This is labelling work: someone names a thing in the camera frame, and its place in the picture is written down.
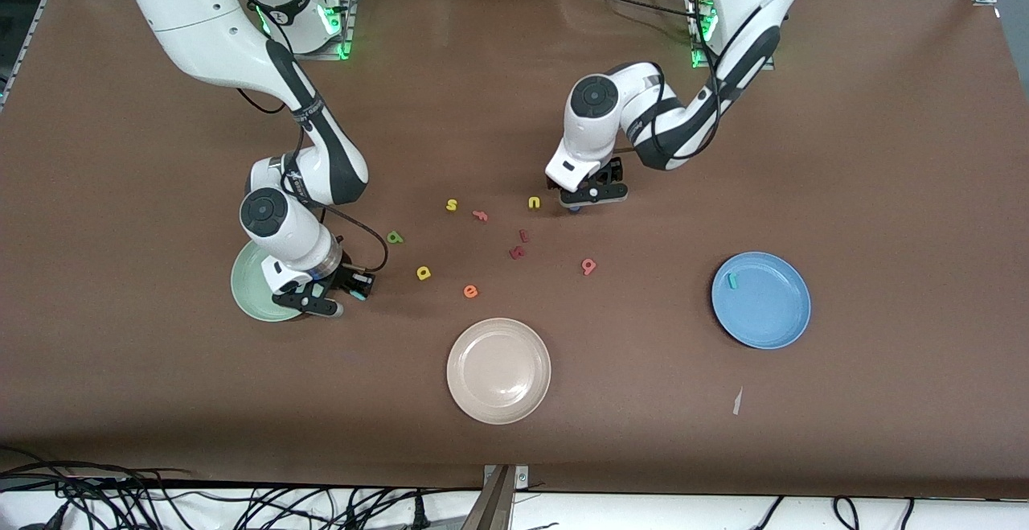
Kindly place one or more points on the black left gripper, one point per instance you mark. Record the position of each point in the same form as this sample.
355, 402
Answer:
614, 170

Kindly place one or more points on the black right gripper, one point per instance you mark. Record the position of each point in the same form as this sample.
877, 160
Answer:
346, 273

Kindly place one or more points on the teal foam letter y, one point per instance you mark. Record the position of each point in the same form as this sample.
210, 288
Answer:
358, 296

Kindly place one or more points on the pink foam letter g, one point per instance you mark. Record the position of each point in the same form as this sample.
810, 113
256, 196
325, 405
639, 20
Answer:
589, 266

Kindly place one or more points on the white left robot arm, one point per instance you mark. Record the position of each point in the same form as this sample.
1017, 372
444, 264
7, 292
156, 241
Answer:
595, 124

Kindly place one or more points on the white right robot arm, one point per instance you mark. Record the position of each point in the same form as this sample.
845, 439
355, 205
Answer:
201, 23

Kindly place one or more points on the dark red foam letter k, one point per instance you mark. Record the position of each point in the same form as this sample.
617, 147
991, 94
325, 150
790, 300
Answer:
517, 252

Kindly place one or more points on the pale green plastic plate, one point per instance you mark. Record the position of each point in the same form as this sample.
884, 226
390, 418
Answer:
251, 293

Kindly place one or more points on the beige plastic plate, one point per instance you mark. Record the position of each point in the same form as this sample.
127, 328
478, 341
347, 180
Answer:
498, 371

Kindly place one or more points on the blue plastic plate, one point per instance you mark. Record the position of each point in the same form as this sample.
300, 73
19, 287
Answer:
760, 305

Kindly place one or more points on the white tape scrap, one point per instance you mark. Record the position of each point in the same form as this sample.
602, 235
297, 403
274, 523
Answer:
737, 401

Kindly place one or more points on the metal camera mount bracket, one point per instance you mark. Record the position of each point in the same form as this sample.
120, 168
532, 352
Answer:
498, 506

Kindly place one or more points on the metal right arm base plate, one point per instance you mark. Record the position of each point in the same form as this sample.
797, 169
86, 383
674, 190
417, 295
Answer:
350, 23

